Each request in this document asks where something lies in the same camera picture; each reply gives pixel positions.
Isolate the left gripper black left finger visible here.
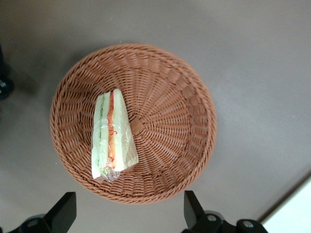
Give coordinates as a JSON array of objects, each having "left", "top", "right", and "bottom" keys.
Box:
[{"left": 45, "top": 191, "right": 77, "bottom": 233}]

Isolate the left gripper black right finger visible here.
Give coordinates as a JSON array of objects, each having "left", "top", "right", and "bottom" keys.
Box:
[{"left": 183, "top": 190, "right": 207, "bottom": 229}]

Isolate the triangle sandwich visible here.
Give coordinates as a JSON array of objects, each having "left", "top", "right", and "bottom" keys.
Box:
[{"left": 91, "top": 88, "right": 139, "bottom": 183}]

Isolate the black appliance power cable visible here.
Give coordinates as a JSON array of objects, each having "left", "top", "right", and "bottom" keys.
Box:
[{"left": 0, "top": 43, "right": 15, "bottom": 100}]

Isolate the round brown wicker basket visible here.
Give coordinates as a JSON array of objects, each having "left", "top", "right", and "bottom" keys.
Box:
[{"left": 50, "top": 43, "right": 218, "bottom": 205}]

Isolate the cream plastic serving tray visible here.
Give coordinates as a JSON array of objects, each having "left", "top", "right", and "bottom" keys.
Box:
[{"left": 259, "top": 173, "right": 311, "bottom": 233}]

